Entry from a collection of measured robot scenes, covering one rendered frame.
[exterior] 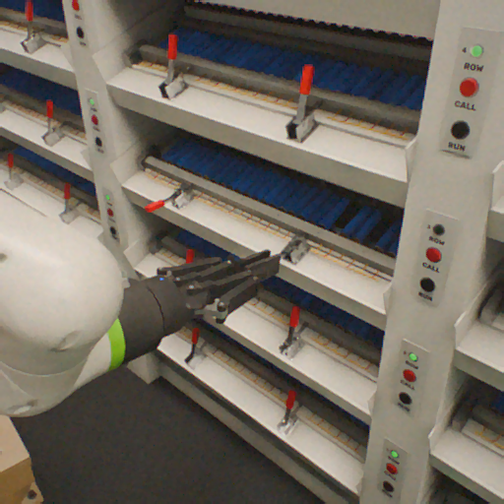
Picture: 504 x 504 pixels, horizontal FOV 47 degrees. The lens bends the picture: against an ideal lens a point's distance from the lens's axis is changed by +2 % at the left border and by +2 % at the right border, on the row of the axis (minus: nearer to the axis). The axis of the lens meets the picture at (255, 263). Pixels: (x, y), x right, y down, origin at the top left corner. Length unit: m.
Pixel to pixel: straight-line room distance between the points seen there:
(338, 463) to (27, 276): 0.76
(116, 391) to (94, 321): 0.99
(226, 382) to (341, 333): 0.34
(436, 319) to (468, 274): 0.08
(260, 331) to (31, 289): 0.63
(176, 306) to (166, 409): 0.74
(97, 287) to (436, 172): 0.39
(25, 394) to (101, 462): 0.77
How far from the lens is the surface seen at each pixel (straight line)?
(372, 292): 0.81
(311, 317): 1.00
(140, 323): 0.63
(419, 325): 0.77
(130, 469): 1.30
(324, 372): 0.96
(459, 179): 0.66
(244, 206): 0.95
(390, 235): 0.85
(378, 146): 0.75
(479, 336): 0.77
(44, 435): 1.41
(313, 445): 1.11
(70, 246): 0.48
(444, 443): 0.90
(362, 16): 0.70
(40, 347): 0.49
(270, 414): 1.16
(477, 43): 0.62
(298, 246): 0.86
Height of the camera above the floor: 1.02
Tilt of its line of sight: 33 degrees down
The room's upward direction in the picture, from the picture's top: straight up
